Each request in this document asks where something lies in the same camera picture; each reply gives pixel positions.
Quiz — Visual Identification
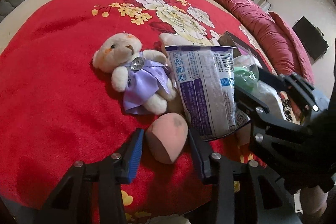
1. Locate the green sponge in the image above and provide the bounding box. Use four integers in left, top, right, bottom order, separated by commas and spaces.
234, 54, 261, 93

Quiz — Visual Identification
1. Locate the purple white wipes pack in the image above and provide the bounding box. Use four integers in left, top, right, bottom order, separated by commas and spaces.
166, 46, 250, 140

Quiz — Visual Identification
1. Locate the pink makeup sponge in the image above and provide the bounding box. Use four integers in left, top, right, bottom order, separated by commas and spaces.
145, 113, 188, 164

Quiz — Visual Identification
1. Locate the white bear purple dress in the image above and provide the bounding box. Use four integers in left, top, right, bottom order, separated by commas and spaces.
92, 32, 177, 115

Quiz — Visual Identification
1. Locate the white rolled towel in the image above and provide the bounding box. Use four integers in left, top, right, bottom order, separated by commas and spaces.
252, 81, 286, 120

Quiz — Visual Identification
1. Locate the pink folded quilt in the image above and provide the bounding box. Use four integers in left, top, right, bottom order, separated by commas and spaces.
214, 0, 314, 84

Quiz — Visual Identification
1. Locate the dark shallow box tray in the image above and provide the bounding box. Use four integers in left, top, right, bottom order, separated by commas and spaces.
218, 31, 273, 72

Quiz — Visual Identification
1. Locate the red floral blanket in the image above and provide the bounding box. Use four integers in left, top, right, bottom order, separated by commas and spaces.
1, 0, 257, 210

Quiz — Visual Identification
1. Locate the small bear pink dress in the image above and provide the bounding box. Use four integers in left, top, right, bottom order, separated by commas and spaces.
159, 33, 186, 56

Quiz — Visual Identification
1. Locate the black wall television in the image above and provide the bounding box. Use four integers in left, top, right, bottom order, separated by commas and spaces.
292, 16, 329, 61

